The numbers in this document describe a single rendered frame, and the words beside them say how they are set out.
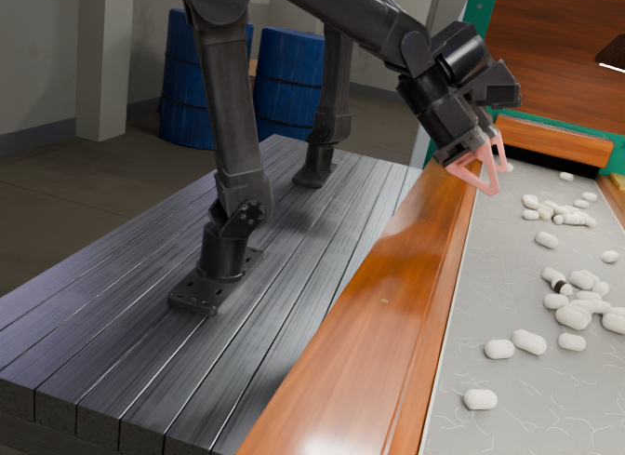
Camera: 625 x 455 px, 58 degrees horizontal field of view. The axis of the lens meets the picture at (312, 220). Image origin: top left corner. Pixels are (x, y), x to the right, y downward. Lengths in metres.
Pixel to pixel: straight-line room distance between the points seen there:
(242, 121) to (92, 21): 2.98
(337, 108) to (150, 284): 0.66
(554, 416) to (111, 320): 0.48
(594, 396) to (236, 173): 0.47
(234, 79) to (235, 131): 0.06
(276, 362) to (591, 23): 1.28
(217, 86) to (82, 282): 0.30
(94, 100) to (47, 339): 3.09
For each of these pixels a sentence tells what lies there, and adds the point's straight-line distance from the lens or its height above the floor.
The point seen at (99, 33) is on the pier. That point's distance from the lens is 3.62.
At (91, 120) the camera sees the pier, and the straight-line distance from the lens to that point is 3.74.
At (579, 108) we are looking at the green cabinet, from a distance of 1.68.
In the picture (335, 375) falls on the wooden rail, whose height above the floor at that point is 0.77.
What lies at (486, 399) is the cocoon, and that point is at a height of 0.75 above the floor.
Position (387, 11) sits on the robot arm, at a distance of 0.74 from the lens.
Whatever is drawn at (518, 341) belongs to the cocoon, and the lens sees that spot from 0.67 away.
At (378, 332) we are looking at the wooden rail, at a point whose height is 0.76.
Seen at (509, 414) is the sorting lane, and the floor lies 0.74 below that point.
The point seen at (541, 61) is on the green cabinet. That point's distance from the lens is 1.67.
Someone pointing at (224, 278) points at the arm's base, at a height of 0.69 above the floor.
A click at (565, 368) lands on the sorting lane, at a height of 0.74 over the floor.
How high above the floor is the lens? 1.06
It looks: 21 degrees down
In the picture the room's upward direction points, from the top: 11 degrees clockwise
